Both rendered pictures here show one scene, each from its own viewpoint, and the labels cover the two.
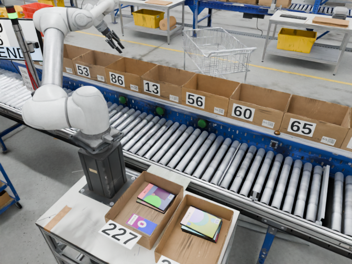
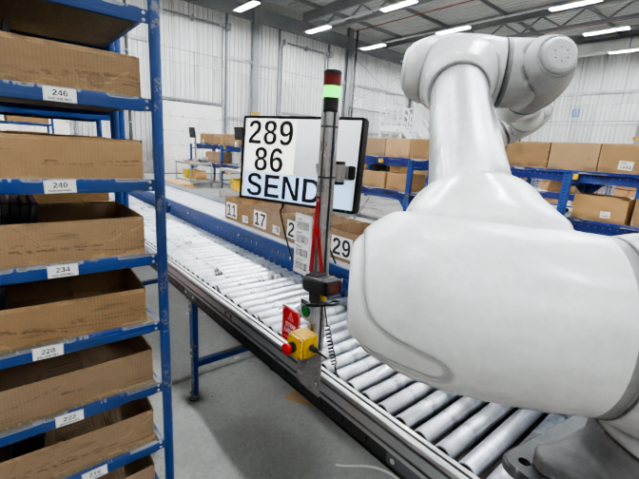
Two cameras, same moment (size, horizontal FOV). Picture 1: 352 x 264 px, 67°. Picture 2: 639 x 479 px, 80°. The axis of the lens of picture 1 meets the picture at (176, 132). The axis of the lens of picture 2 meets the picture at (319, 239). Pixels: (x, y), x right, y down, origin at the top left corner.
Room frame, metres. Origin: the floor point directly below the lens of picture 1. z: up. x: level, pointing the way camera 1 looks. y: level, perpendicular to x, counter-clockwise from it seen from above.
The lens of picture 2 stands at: (0.75, 0.64, 1.45)
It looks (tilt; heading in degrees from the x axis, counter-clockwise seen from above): 13 degrees down; 21
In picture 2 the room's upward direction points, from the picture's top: 4 degrees clockwise
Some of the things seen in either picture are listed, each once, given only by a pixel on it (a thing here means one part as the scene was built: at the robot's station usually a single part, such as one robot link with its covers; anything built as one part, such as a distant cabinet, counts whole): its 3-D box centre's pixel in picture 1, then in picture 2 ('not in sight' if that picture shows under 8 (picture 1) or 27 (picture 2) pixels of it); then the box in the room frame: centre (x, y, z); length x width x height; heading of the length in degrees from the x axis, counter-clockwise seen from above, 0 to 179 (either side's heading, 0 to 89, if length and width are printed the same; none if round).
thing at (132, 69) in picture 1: (132, 74); not in sight; (2.30, 0.40, 0.96); 0.39 x 0.29 x 0.17; 62
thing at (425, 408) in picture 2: (104, 120); (449, 393); (1.90, 0.62, 0.72); 0.52 x 0.05 x 0.05; 152
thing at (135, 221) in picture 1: (141, 224); not in sight; (0.86, 0.19, 0.76); 0.16 x 0.07 x 0.02; 62
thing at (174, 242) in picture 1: (196, 235); not in sight; (0.77, -0.10, 0.80); 0.38 x 0.28 x 0.10; 155
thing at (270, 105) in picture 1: (259, 106); not in sight; (1.75, -0.63, 0.96); 0.39 x 0.29 x 0.17; 62
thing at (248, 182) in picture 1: (253, 171); not in sight; (1.29, -0.53, 0.72); 0.52 x 0.05 x 0.05; 152
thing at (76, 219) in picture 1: (139, 218); not in sight; (0.91, 0.21, 0.74); 1.00 x 0.58 x 0.03; 63
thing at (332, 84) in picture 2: (11, 12); (332, 86); (1.83, 1.05, 1.62); 0.05 x 0.05 x 0.06
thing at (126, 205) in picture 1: (146, 206); not in sight; (0.95, 0.17, 0.80); 0.38 x 0.28 x 0.10; 152
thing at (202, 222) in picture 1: (201, 221); not in sight; (0.86, -0.14, 0.79); 0.19 x 0.14 x 0.02; 61
